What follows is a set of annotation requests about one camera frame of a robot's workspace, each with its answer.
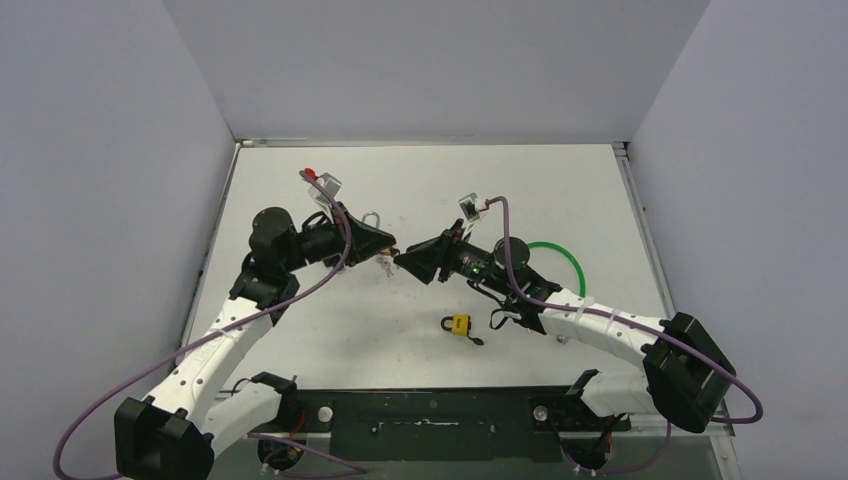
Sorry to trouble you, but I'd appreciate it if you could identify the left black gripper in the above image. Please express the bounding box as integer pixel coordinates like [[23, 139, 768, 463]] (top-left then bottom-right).
[[282, 202, 396, 272]]

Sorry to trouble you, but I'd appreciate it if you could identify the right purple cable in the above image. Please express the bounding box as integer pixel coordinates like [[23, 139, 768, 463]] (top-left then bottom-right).
[[483, 195, 764, 425]]

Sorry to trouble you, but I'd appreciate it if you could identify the yellow black padlock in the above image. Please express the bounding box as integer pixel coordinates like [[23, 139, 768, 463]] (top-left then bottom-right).
[[440, 314, 471, 338]]

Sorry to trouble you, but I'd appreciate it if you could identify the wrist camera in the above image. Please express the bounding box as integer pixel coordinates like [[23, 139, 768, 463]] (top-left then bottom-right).
[[458, 192, 489, 239], [308, 172, 343, 215]]

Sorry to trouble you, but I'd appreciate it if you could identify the green cable lock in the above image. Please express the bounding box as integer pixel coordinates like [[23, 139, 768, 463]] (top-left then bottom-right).
[[526, 241, 588, 299]]

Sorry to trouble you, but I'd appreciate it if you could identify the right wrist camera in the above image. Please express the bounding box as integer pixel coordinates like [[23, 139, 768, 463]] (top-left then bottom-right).
[[458, 192, 489, 239]]

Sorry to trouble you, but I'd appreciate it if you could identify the purple cable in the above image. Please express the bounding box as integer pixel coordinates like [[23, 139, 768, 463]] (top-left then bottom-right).
[[483, 195, 764, 425], [52, 169, 354, 480]]

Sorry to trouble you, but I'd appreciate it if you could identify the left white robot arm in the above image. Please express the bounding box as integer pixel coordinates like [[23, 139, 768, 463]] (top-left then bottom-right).
[[114, 207, 396, 479]]

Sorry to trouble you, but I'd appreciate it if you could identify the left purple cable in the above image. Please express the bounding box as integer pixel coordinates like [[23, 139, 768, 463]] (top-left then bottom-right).
[[52, 169, 354, 480]]

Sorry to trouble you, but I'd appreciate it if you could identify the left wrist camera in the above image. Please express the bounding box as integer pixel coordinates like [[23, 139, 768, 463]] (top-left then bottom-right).
[[308, 172, 343, 215]]

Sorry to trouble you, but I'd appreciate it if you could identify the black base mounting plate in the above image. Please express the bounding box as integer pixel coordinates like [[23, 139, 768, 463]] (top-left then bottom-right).
[[255, 386, 631, 463]]

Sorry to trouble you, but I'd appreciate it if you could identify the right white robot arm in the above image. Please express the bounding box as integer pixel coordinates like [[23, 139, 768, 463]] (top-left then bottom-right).
[[394, 221, 736, 433]]

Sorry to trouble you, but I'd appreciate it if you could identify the brass padlock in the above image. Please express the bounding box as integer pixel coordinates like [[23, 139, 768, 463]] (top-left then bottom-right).
[[361, 211, 399, 258]]

